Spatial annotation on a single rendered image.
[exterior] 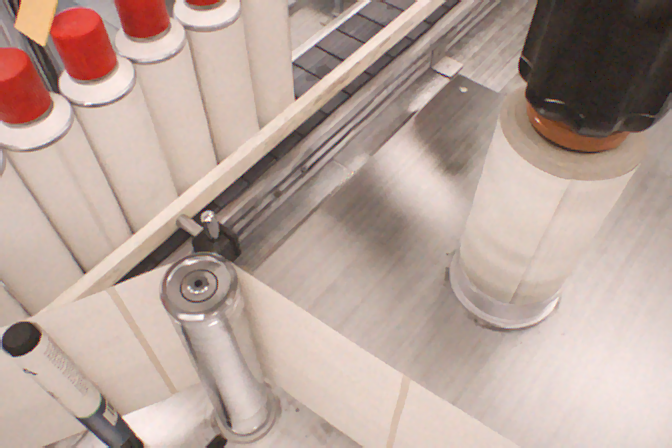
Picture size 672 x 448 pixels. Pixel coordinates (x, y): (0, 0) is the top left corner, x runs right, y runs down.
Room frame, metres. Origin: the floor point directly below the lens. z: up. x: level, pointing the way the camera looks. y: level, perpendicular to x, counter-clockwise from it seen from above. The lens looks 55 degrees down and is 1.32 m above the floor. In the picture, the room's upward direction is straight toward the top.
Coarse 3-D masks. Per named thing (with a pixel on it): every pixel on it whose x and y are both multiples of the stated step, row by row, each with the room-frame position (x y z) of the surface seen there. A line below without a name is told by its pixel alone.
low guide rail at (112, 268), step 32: (384, 32) 0.54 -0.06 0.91; (352, 64) 0.49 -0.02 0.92; (320, 96) 0.44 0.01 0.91; (288, 128) 0.41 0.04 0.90; (224, 160) 0.36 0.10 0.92; (256, 160) 0.37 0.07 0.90; (192, 192) 0.32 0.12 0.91; (160, 224) 0.29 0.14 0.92; (128, 256) 0.26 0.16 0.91; (96, 288) 0.23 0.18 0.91
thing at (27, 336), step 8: (8, 328) 0.12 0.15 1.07; (16, 328) 0.12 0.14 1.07; (24, 328) 0.12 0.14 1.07; (32, 328) 0.12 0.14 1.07; (8, 336) 0.12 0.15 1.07; (16, 336) 0.12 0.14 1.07; (24, 336) 0.12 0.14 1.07; (32, 336) 0.12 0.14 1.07; (40, 336) 0.12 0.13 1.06; (8, 344) 0.11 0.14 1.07; (16, 344) 0.11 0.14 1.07; (24, 344) 0.11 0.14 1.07; (32, 344) 0.11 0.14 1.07; (8, 352) 0.11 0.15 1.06; (16, 352) 0.11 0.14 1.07; (24, 352) 0.11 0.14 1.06; (128, 440) 0.12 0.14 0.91; (136, 440) 0.12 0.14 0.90
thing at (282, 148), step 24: (384, 0) 0.64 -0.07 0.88; (408, 0) 0.64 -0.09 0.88; (456, 0) 0.64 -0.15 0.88; (360, 24) 0.60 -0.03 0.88; (384, 24) 0.60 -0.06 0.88; (432, 24) 0.60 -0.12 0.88; (312, 48) 0.56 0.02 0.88; (336, 48) 0.55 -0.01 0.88; (312, 72) 0.51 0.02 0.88; (336, 96) 0.48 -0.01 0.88; (312, 120) 0.44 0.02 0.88; (288, 144) 0.41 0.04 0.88; (264, 168) 0.38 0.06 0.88; (240, 192) 0.35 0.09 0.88; (168, 240) 0.30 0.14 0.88; (144, 264) 0.27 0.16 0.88
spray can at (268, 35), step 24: (240, 0) 0.42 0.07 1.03; (264, 0) 0.42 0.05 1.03; (264, 24) 0.42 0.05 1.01; (288, 24) 0.44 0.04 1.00; (264, 48) 0.42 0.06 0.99; (288, 48) 0.43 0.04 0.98; (264, 72) 0.42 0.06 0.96; (288, 72) 0.43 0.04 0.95; (264, 96) 0.42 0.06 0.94; (288, 96) 0.43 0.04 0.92; (264, 120) 0.42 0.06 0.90
